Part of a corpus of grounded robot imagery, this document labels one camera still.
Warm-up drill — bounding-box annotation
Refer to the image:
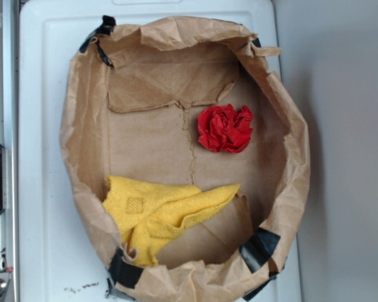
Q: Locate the black tape bottom left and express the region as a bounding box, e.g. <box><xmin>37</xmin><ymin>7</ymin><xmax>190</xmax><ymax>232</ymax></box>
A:
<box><xmin>107</xmin><ymin>247</ymin><xmax>144</xmax><ymax>301</ymax></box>

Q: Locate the yellow cloth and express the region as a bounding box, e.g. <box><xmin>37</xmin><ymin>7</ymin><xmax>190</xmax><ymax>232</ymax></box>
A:
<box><xmin>103</xmin><ymin>175</ymin><xmax>241</xmax><ymax>267</ymax></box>

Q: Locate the brown paper bag tray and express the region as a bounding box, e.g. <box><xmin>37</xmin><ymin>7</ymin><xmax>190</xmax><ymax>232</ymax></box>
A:
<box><xmin>60</xmin><ymin>16</ymin><xmax>311</xmax><ymax>301</ymax></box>

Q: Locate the black tape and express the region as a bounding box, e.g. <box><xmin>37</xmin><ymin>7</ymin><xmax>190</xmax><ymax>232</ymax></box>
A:
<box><xmin>79</xmin><ymin>15</ymin><xmax>116</xmax><ymax>67</ymax></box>
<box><xmin>239</xmin><ymin>228</ymin><xmax>281</xmax><ymax>273</ymax></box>
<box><xmin>107</xmin><ymin>247</ymin><xmax>144</xmax><ymax>301</ymax></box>
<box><xmin>251</xmin><ymin>38</ymin><xmax>262</xmax><ymax>48</ymax></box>

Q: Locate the black tape top right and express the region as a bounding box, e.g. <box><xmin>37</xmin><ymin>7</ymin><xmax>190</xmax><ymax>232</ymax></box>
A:
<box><xmin>251</xmin><ymin>38</ymin><xmax>262</xmax><ymax>48</ymax></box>

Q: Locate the black tape bottom right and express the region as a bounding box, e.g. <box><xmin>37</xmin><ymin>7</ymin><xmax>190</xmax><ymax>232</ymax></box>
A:
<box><xmin>239</xmin><ymin>228</ymin><xmax>281</xmax><ymax>273</ymax></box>

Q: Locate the crumpled red paper ball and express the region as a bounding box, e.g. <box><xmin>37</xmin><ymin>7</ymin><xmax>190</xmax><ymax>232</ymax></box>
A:
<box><xmin>197</xmin><ymin>104</ymin><xmax>253</xmax><ymax>153</ymax></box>

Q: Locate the black tape top left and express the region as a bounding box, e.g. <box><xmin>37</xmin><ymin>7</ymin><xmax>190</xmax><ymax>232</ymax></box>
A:
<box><xmin>79</xmin><ymin>15</ymin><xmax>116</xmax><ymax>67</ymax></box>

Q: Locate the white plastic lid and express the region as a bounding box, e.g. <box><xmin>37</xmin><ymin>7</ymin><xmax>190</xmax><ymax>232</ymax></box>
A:
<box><xmin>18</xmin><ymin>0</ymin><xmax>303</xmax><ymax>302</ymax></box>

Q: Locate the metal frame rail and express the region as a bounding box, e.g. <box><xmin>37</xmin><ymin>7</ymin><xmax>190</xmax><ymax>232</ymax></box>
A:
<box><xmin>0</xmin><ymin>1</ymin><xmax>20</xmax><ymax>301</ymax></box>

